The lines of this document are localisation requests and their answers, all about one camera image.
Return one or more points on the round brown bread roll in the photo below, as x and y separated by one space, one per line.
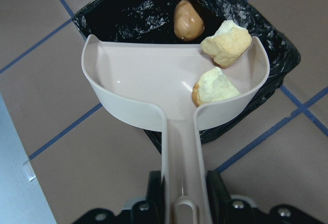
188 25

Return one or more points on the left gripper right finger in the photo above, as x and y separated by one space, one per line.
218 196

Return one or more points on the beige plastic dustpan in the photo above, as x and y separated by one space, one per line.
149 86

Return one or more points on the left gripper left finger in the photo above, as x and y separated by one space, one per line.
155 193

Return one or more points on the torn bread piece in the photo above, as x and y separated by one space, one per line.
227 44
213 86

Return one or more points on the bin with black bag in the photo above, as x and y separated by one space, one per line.
151 22

